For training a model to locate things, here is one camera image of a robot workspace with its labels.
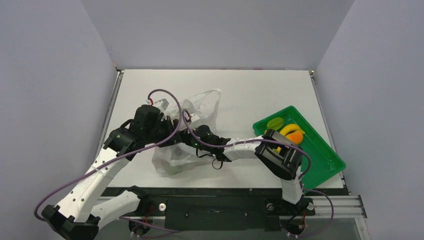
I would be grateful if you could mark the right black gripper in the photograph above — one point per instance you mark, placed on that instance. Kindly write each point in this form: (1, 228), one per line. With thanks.
(203, 133)

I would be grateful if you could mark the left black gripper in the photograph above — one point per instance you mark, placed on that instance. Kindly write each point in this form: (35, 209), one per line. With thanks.
(167, 123)

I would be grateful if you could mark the white plastic bag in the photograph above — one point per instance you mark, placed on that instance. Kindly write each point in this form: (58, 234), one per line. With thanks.
(177, 158)

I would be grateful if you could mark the green fake starfruit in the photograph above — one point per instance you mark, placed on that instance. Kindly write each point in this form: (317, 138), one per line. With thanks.
(275, 123)

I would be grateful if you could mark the long yellow fake banana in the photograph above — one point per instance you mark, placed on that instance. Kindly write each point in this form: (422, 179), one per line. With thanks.
(291, 129)

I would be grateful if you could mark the orange yellow fake mango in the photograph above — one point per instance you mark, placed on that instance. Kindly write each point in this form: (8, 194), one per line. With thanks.
(296, 136)

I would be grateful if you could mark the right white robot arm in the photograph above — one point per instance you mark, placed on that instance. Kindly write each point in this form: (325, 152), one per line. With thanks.
(280, 155)

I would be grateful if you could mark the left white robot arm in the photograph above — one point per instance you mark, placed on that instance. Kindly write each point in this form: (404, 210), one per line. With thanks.
(78, 216)

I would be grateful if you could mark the green plastic tray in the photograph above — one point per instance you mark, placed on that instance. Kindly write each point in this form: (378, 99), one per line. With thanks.
(325, 171)

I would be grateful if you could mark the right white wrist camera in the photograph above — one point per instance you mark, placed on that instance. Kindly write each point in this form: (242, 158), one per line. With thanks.
(192, 118)

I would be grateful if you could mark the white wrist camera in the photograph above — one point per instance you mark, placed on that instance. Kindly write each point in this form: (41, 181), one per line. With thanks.
(192, 118)
(161, 104)

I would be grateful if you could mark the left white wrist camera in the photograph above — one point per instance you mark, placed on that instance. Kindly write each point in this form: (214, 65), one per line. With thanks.
(161, 104)

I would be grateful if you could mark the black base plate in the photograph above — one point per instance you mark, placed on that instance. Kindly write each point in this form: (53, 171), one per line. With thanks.
(225, 223)

